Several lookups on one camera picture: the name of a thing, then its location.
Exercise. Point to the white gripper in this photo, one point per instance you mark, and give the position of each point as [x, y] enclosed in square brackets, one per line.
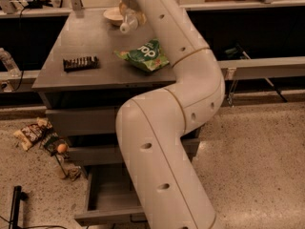
[128, 0]

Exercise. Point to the clear plastic water bottle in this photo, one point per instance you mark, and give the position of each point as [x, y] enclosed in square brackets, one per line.
[130, 22]

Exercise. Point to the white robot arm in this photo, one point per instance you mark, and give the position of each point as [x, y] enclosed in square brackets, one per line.
[149, 126]

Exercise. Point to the grey drawer cabinet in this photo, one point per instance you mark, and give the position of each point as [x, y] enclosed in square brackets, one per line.
[89, 33]

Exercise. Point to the grey top drawer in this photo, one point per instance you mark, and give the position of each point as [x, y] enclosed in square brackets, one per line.
[83, 121]

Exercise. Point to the grey drawer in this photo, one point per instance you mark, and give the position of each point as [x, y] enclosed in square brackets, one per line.
[110, 154]
[83, 121]
[110, 197]

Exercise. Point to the clear bottle at left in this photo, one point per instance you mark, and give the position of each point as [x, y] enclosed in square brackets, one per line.
[9, 63]

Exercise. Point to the grey middle drawer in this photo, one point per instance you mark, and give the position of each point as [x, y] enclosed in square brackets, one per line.
[110, 154]

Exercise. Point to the grey bottom drawer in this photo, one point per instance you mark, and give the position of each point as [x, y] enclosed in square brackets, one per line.
[110, 197]

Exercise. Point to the white paper bowl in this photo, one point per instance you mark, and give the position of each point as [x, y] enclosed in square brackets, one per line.
[114, 16]

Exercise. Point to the green chip bag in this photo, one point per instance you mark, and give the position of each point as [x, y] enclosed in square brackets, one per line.
[148, 57]

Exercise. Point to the dark green bag on floor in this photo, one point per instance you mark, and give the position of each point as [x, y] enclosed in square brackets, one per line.
[50, 143]

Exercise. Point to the orange ball on floor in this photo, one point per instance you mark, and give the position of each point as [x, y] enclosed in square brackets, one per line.
[62, 148]

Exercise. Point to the brown snack bag on floor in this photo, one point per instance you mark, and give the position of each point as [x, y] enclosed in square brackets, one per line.
[32, 133]

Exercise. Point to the clear cup on floor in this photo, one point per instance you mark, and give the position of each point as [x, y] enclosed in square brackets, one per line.
[57, 166]

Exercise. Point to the black stand on floor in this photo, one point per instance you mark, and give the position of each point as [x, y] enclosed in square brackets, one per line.
[18, 196]

